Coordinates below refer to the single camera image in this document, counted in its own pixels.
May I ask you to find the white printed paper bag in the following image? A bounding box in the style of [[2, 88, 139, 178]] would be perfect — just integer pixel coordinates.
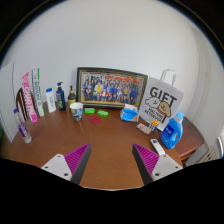
[[138, 68, 185, 132]]

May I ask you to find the flat round red coaster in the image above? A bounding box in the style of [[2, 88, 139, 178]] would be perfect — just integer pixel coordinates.
[[88, 115, 102, 125]]

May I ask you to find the tall pink printed box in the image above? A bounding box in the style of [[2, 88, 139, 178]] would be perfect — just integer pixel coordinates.
[[20, 71, 38, 124]]

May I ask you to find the brown yellow-label pump bottle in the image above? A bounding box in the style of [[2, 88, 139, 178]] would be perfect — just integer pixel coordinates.
[[67, 85, 77, 109]]

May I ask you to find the blue tissue pack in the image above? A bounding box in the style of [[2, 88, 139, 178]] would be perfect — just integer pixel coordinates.
[[119, 103, 140, 123]]

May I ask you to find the small snack packet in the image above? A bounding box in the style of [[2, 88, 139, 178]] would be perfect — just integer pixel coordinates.
[[136, 122, 152, 135]]

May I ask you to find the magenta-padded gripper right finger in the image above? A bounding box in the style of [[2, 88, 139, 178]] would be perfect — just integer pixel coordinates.
[[132, 143, 184, 186]]

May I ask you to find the clear purple-capped water bottle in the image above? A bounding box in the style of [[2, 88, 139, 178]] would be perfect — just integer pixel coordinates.
[[13, 107, 33, 144]]

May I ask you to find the dark blue pump bottle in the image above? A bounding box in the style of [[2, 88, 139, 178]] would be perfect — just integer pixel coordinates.
[[55, 81, 67, 112]]

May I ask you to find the white remote control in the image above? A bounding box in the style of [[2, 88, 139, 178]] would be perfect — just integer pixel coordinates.
[[150, 138, 166, 156]]

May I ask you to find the blue printed paper cup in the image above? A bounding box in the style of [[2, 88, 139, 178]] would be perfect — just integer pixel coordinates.
[[69, 102, 84, 122]]

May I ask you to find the white cabinet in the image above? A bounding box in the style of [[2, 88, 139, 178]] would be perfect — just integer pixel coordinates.
[[0, 61, 19, 144]]

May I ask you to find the white radiator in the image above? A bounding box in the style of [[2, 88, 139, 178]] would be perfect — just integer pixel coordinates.
[[199, 145, 218, 164]]

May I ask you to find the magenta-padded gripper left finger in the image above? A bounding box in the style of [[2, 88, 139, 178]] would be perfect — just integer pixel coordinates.
[[40, 143, 92, 185]]

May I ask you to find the white blue-capped lotion bottle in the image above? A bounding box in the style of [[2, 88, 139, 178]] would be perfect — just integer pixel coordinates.
[[45, 87, 57, 114]]

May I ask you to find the blue detergent bottle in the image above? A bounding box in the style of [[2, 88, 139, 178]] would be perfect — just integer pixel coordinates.
[[159, 110, 186, 150]]

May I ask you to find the small colourful puzzle cube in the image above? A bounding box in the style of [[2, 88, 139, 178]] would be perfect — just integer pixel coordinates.
[[148, 120, 159, 132]]

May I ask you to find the framed group picture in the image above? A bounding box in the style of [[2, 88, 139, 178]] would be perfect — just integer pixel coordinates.
[[75, 66, 149, 110]]

